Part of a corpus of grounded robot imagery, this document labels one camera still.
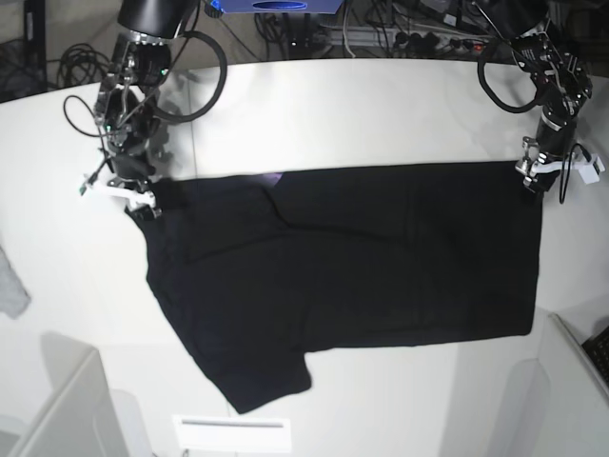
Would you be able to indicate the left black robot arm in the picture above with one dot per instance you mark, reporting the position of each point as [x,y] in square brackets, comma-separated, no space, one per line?
[540,49]

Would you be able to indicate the white slotted tray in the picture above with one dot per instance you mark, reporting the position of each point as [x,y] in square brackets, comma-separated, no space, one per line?
[233,434]

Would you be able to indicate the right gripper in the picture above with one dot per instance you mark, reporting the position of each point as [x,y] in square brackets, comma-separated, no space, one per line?
[134,170]

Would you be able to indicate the black keyboard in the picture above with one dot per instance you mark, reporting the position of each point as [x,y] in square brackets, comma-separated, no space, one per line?
[596,349]

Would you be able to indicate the left white partition panel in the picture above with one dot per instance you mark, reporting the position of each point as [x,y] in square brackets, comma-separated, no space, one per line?
[78,419]

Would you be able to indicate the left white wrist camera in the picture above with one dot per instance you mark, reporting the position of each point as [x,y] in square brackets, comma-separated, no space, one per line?
[591,170]

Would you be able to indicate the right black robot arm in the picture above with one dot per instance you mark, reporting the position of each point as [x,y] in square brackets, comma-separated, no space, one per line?
[128,93]

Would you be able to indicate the black T-shirt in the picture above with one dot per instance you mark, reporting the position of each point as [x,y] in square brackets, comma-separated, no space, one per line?
[255,272]

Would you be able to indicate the grey cloth at left edge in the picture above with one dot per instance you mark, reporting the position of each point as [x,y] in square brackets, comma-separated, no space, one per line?
[15,299]

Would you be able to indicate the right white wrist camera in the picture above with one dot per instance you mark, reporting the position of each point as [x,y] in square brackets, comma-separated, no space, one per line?
[88,188]

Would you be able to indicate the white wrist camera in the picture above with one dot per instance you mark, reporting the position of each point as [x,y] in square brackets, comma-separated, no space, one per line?
[88,188]
[591,170]

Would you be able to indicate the blue box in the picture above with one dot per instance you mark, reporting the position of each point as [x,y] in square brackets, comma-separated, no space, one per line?
[287,6]

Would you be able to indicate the right white partition panel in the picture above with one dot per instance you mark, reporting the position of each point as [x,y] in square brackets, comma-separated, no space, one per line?
[575,421]

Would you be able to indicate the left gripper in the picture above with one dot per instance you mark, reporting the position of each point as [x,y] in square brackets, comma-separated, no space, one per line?
[542,165]

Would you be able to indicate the white partition panel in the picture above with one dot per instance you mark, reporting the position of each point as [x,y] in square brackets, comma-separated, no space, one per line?
[78,419]
[575,421]

